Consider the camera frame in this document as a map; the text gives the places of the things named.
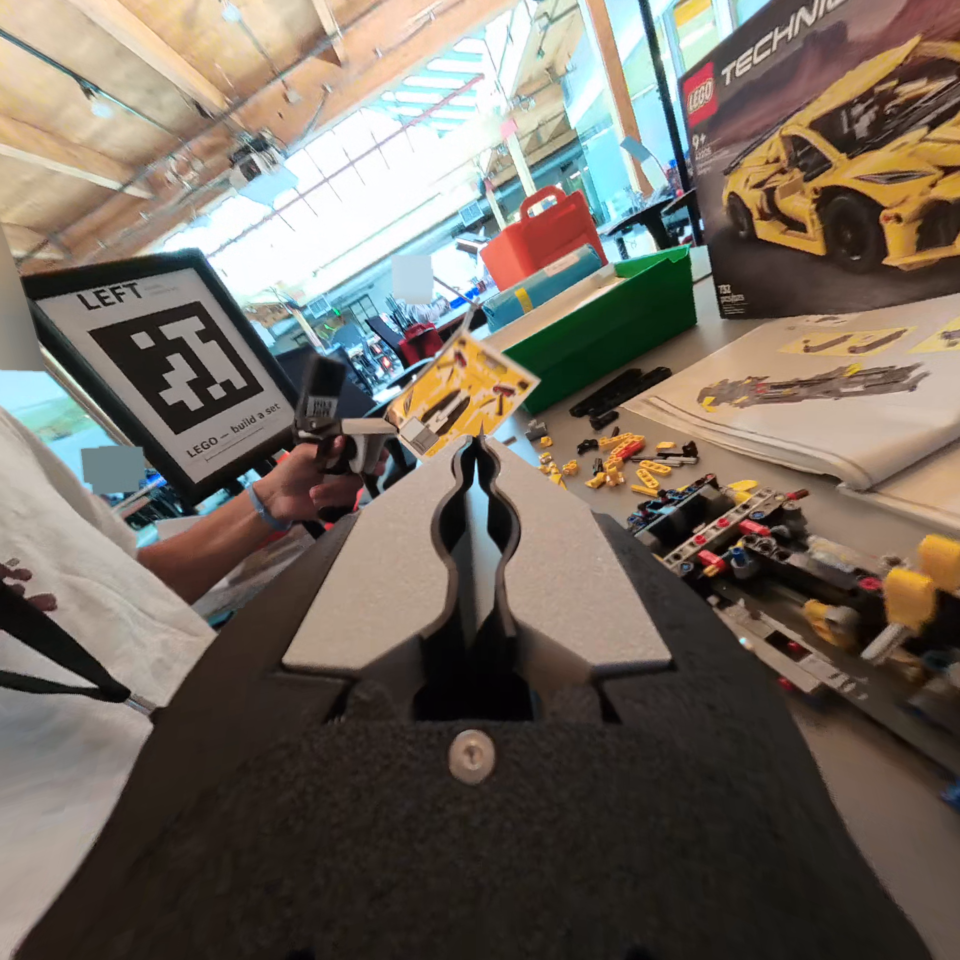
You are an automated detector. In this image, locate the person's left forearm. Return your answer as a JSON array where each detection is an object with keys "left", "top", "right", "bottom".
[{"left": 135, "top": 478, "right": 291, "bottom": 606}]

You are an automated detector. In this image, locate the lego car chassis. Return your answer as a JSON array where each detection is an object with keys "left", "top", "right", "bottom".
[{"left": 624, "top": 474, "right": 960, "bottom": 775}]

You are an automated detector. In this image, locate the yellow printed paper sheet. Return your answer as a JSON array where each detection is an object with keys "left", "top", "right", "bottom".
[{"left": 382, "top": 328, "right": 543, "bottom": 462}]

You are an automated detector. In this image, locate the dark red carry bag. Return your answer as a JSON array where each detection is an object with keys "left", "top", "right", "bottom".
[{"left": 396, "top": 321, "right": 445, "bottom": 370}]

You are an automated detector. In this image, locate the red plastic carry case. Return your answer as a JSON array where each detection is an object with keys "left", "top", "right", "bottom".
[{"left": 478, "top": 184, "right": 610, "bottom": 291}]

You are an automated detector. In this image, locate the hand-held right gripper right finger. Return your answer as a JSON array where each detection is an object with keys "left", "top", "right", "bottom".
[{"left": 481, "top": 437, "right": 675, "bottom": 708}]

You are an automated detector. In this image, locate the black lanyard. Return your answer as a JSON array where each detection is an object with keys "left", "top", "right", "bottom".
[{"left": 0, "top": 576, "right": 160, "bottom": 711}]

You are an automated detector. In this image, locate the pile of yellow lego pieces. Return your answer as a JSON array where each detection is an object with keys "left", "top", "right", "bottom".
[{"left": 534, "top": 426, "right": 760, "bottom": 501}]

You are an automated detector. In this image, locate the green plastic bin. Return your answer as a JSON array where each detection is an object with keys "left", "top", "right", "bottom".
[{"left": 499, "top": 244, "right": 700, "bottom": 417}]

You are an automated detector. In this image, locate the black framed marker sign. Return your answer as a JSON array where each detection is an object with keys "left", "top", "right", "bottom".
[{"left": 19, "top": 246, "right": 303, "bottom": 509}]

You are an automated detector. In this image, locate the lego set box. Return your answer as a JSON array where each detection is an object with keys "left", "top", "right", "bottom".
[{"left": 675, "top": 0, "right": 960, "bottom": 323}]

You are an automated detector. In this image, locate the teal wrapped package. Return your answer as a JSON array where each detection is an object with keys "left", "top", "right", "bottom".
[{"left": 478, "top": 242, "right": 606, "bottom": 333}]

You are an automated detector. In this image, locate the ceiling projector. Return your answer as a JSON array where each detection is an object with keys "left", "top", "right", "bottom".
[{"left": 223, "top": 133, "right": 291, "bottom": 190}]

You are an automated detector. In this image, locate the person in white shirt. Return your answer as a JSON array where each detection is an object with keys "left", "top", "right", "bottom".
[{"left": 0, "top": 403, "right": 220, "bottom": 960}]

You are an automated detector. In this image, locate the black office chair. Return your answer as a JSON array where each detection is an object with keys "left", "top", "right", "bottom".
[{"left": 272, "top": 343, "right": 378, "bottom": 421}]

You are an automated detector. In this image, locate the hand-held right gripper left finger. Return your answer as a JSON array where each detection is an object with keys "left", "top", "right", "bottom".
[{"left": 281, "top": 435, "right": 477, "bottom": 702}]

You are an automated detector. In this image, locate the dark ribbed lego panel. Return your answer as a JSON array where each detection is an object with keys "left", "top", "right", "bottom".
[{"left": 567, "top": 364, "right": 675, "bottom": 432}]

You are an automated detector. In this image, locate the person's left hand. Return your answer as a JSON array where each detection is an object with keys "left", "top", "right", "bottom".
[{"left": 266, "top": 438, "right": 391, "bottom": 526}]

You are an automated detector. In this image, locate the lego instruction booklet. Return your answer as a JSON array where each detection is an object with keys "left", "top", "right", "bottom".
[{"left": 621, "top": 291, "right": 960, "bottom": 539}]

